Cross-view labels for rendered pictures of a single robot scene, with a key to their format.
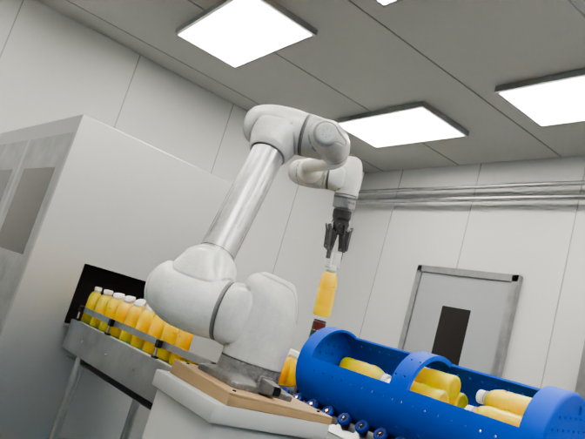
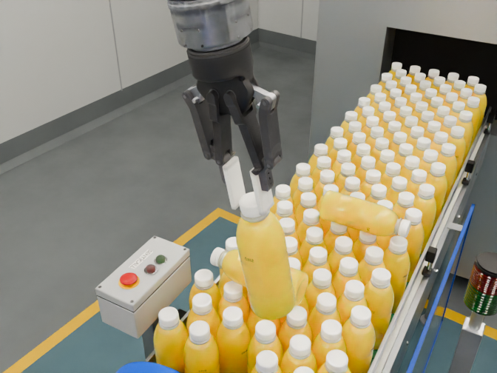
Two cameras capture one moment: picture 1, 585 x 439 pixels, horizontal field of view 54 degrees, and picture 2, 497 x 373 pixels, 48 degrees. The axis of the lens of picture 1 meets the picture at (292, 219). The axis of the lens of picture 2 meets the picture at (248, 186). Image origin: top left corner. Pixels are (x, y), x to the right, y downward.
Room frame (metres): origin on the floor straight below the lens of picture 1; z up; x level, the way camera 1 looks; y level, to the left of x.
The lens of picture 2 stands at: (2.06, -0.78, 1.90)
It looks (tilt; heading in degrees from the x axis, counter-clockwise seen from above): 34 degrees down; 69
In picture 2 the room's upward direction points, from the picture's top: straight up
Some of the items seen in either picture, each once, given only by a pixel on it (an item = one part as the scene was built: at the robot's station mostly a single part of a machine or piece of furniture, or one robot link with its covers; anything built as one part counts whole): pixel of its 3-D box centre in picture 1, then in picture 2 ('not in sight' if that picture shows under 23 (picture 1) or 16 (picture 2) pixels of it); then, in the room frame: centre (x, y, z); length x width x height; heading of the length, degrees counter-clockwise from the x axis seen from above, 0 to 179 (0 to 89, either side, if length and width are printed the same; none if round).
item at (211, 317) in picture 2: not in sight; (204, 336); (2.26, -0.01, 0.99); 0.07 x 0.07 x 0.19
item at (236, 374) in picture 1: (252, 375); not in sight; (1.45, -0.01, 1.05); 0.22 x 0.18 x 0.06; 36
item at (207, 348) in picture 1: (218, 346); (146, 283); (2.17, 0.13, 1.05); 0.20 x 0.10 x 0.10; 40
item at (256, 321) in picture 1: (261, 317); not in sight; (1.47, 0.00, 1.19); 0.18 x 0.16 x 0.22; 77
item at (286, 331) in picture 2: not in sight; (294, 350); (2.42, -0.11, 0.99); 0.07 x 0.07 x 0.19
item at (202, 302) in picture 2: not in sight; (202, 303); (2.26, -0.01, 1.09); 0.04 x 0.04 x 0.02
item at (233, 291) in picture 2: not in sight; (233, 290); (2.33, 0.00, 1.09); 0.04 x 0.04 x 0.02
